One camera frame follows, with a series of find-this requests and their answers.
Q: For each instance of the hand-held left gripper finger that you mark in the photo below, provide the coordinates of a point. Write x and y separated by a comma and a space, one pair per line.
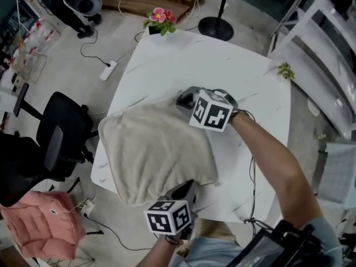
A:
178, 194
190, 192

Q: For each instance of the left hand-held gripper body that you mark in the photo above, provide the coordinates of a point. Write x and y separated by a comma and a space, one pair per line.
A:
167, 218

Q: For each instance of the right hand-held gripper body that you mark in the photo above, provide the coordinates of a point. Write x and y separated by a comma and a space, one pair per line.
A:
211, 113

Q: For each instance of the beige towel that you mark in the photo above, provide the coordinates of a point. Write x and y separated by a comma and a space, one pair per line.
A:
155, 152

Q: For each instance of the person's right forearm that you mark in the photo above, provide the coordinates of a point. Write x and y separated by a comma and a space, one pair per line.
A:
267, 154

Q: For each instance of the person's left forearm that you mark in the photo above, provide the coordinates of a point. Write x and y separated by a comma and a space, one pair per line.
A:
155, 254

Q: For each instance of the person's khaki trousers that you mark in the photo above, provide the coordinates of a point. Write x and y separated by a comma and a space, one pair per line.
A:
214, 229

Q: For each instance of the person's light blue shirt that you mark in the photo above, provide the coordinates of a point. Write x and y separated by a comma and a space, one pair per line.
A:
211, 253

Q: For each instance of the black standing fan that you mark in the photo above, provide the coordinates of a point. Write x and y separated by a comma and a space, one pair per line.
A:
215, 28

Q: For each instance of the white power strip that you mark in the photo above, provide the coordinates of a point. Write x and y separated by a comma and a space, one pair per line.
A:
88, 206
108, 71

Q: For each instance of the small green plant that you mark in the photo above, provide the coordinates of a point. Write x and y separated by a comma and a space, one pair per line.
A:
286, 70

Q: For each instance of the pink flower pot plant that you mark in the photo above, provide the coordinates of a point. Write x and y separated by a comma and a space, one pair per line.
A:
159, 15

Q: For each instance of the white round floor disc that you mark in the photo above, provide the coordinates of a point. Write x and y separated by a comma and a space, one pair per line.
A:
313, 106

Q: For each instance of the white shelving rack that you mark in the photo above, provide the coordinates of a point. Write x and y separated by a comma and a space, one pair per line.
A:
306, 63

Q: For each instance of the green plastic bottle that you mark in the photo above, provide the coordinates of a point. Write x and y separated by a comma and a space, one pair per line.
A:
320, 137

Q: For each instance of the small white charger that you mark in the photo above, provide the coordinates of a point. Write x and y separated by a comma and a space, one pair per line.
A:
53, 211

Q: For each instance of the pink cushion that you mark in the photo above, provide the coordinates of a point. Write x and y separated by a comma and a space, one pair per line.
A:
41, 227

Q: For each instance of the black mesh office chair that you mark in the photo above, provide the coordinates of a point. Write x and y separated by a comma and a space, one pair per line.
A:
64, 138

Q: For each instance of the side table with pale cloth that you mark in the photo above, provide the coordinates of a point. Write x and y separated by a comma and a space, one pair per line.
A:
338, 171

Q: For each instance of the cluster of clear water jugs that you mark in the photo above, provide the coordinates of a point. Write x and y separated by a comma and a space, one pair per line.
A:
41, 37

